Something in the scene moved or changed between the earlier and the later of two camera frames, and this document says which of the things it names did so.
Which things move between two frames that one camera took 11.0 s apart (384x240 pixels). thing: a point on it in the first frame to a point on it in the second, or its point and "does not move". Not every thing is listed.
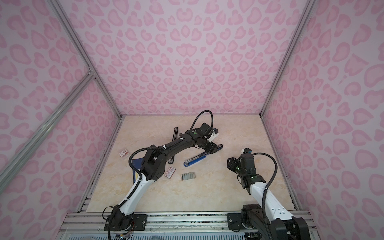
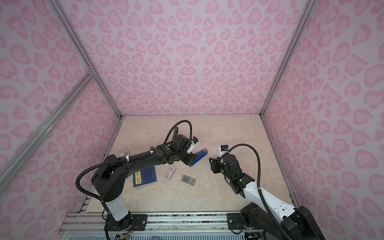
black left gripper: (212, 149) to (192, 157)
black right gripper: (233, 162) to (215, 164)
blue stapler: (195, 159) does not move
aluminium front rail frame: (161, 225) does not move
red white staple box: (170, 172) does not move
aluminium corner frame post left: (76, 41) does not move
